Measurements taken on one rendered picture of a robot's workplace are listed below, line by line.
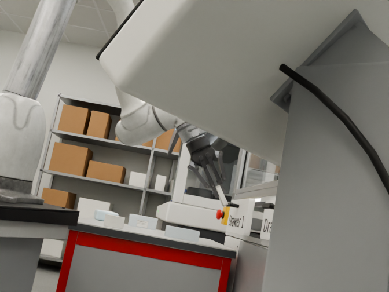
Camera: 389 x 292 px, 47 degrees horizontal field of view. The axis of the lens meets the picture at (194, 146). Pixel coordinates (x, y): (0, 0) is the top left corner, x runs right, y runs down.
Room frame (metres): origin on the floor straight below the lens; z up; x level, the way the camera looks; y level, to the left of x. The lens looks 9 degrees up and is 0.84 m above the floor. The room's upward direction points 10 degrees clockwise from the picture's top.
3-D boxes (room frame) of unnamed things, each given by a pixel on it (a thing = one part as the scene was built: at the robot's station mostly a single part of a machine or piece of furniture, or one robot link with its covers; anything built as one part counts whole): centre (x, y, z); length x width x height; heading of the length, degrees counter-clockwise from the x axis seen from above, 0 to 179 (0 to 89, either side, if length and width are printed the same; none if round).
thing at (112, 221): (1.63, 0.23, 0.78); 0.07 x 0.07 x 0.04
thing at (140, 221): (2.07, 0.17, 0.79); 0.13 x 0.09 x 0.05; 94
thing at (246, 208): (1.48, -0.19, 0.87); 0.29 x 0.02 x 0.11; 5
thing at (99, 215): (2.05, 0.33, 0.78); 0.15 x 0.10 x 0.04; 15
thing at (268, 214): (1.17, -0.25, 0.87); 0.29 x 0.02 x 0.11; 5
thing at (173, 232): (1.71, -0.01, 0.78); 0.12 x 0.08 x 0.04; 93
